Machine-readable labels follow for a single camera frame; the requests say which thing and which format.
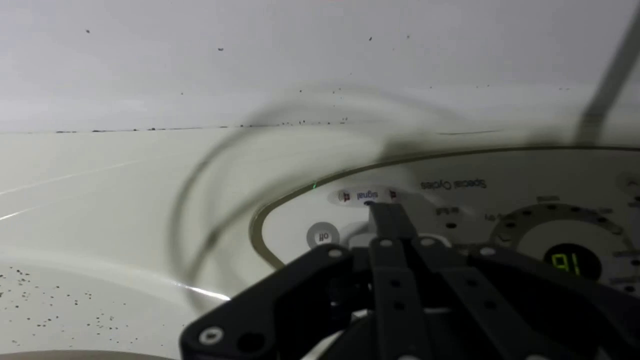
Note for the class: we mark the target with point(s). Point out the round dial with display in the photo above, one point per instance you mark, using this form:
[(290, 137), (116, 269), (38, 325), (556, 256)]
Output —
[(573, 260)]

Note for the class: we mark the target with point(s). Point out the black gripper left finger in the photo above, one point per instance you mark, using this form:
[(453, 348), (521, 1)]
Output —
[(301, 301)]

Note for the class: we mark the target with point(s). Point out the oval washer control panel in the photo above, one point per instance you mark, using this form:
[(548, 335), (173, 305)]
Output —
[(466, 200)]

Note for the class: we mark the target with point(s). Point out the white washing machine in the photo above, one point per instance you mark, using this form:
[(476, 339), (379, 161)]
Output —
[(100, 200)]

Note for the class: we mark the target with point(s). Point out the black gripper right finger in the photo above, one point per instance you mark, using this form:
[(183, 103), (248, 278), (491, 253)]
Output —
[(507, 301)]

